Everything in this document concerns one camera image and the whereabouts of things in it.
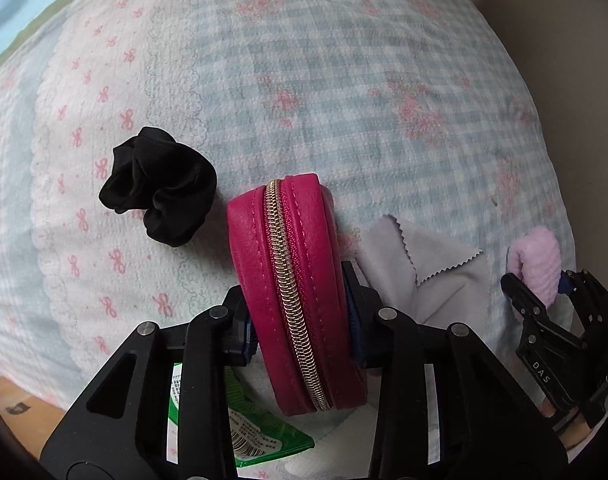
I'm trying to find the green and white packet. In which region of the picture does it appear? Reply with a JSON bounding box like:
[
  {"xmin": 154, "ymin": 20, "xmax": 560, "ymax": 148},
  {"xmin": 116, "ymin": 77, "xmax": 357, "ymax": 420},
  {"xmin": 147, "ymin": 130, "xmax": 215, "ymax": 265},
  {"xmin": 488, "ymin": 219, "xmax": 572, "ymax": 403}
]
[{"xmin": 171, "ymin": 360, "xmax": 315, "ymax": 471}]

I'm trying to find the beige upholstered furniture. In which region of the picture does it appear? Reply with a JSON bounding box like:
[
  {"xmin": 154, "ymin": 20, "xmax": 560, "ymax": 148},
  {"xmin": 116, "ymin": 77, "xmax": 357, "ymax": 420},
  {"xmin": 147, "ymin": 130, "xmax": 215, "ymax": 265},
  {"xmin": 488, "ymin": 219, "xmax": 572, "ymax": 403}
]
[{"xmin": 464, "ymin": 0, "xmax": 608, "ymax": 171}]

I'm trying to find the pink fluffy scrunchie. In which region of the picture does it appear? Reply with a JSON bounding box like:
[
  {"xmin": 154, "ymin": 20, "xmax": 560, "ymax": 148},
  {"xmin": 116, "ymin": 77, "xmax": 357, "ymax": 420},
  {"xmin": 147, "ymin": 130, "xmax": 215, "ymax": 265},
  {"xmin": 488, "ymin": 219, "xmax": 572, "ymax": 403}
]
[{"xmin": 506, "ymin": 225, "xmax": 563, "ymax": 311}]

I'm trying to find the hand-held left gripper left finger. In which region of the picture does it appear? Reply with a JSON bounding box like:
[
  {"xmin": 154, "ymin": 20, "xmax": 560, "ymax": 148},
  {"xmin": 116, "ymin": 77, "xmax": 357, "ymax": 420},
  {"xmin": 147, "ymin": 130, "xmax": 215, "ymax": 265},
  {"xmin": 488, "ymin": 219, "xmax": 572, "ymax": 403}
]
[{"xmin": 40, "ymin": 287, "xmax": 258, "ymax": 480}]

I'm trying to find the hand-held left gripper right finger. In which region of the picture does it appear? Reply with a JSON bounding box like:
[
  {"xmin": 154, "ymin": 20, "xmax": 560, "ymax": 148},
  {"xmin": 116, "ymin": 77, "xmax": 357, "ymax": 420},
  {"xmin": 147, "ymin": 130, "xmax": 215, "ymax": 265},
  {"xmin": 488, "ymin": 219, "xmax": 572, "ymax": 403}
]
[{"xmin": 341, "ymin": 261, "xmax": 570, "ymax": 480}]

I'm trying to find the magenta leather zip pouch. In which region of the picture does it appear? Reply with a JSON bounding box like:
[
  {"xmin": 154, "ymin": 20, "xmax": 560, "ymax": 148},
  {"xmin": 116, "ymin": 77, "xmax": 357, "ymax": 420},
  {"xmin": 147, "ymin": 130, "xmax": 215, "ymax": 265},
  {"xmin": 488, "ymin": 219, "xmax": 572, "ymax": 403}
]
[{"xmin": 226, "ymin": 172, "xmax": 371, "ymax": 417}]

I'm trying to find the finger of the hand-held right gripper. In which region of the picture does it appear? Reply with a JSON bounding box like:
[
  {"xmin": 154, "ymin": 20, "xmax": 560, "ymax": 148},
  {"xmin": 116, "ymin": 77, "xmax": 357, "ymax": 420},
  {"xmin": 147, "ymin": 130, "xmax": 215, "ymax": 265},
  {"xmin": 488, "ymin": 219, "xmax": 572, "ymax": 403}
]
[
  {"xmin": 500, "ymin": 272, "xmax": 585, "ymax": 407},
  {"xmin": 558, "ymin": 269, "xmax": 608, "ymax": 363}
]

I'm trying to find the person's right hand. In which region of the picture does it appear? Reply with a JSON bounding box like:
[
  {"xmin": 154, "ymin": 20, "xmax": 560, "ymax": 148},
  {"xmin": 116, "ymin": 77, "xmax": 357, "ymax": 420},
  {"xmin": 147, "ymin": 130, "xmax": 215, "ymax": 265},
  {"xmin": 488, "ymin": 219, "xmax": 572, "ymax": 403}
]
[{"xmin": 540, "ymin": 399, "xmax": 593, "ymax": 452}]

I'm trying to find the black fabric scrunchie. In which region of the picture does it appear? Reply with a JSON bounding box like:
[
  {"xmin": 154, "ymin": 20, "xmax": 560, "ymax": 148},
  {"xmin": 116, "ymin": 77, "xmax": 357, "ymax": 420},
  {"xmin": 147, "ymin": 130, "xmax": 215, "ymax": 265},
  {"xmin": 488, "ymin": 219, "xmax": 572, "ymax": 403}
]
[{"xmin": 98, "ymin": 126, "xmax": 219, "ymax": 248}]

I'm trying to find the blue checked floral bedsheet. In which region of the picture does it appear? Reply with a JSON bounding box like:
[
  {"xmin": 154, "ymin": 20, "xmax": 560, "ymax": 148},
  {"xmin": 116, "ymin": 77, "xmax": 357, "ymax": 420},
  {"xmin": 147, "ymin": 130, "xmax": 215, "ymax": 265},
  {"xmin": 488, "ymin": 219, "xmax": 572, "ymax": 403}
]
[{"xmin": 0, "ymin": 0, "xmax": 584, "ymax": 480}]

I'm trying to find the grey microfibre cleaning cloth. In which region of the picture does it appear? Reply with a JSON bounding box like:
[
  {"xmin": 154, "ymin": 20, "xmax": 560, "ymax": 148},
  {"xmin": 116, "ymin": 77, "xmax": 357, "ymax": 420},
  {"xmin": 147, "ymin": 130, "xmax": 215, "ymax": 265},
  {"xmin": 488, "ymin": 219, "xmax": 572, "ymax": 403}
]
[{"xmin": 355, "ymin": 214, "xmax": 490, "ymax": 327}]

